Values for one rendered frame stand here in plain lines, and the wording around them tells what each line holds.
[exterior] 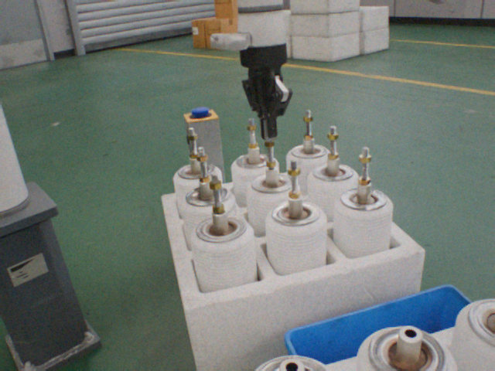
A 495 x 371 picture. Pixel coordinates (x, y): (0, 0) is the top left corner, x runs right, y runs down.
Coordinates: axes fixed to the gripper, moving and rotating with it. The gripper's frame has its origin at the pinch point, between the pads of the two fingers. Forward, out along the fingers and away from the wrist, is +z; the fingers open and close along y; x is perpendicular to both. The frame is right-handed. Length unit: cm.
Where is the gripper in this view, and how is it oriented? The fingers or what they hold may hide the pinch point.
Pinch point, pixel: (267, 128)
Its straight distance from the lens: 74.3
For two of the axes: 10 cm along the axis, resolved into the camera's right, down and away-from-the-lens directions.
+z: 0.8, 9.0, 4.3
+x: -8.8, 2.6, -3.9
